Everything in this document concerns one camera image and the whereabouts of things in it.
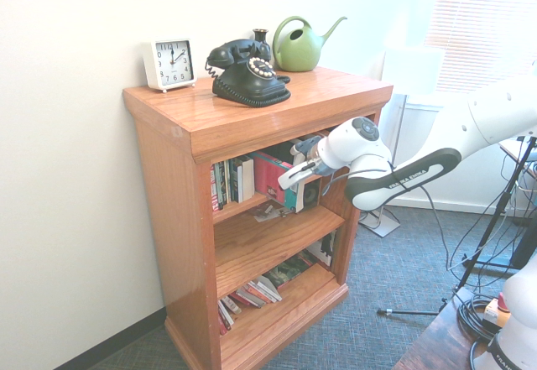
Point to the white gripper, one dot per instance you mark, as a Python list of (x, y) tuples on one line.
[(300, 175)]

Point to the teal and red paperback book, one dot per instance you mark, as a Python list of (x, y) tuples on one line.
[(268, 177)]

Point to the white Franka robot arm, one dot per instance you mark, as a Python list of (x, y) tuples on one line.
[(419, 168)]

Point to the small wooden speaker box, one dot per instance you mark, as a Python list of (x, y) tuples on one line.
[(311, 196)]

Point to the large black book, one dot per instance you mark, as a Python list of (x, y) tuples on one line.
[(282, 152)]

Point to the loose papers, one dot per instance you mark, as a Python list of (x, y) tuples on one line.
[(268, 214)]

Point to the black spine white-paged book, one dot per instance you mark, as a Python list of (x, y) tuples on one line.
[(245, 179)]

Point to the dark green spine book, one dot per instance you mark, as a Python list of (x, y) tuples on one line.
[(227, 181)]

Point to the black white cover book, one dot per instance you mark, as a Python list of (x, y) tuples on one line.
[(325, 250)]

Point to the wooden bookshelf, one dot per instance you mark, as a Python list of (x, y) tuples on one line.
[(260, 244)]

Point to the red white spine book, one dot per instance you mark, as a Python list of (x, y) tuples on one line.
[(216, 187)]

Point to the dark green picture magazine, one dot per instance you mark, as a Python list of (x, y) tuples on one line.
[(291, 271)]

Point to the black rotary telephone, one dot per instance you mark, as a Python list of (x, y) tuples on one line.
[(247, 82)]

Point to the green plastic watering can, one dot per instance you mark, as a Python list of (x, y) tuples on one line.
[(298, 53)]

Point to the white red paperback book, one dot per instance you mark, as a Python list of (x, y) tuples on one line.
[(262, 292)]

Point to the small black vase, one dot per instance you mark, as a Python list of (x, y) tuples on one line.
[(261, 38)]

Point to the white floor lamp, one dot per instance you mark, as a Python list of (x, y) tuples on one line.
[(413, 70)]

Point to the red spine leaning book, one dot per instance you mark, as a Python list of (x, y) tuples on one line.
[(224, 319)]

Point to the white square alarm clock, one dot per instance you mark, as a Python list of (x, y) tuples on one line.
[(172, 64)]

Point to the black tripod stand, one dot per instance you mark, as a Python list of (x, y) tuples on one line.
[(495, 215)]

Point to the white window blinds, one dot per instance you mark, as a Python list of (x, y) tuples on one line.
[(482, 30)]

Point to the yellow red emergency stop button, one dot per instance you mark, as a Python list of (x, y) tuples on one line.
[(495, 311)]

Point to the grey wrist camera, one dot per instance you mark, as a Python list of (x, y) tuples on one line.
[(306, 145)]

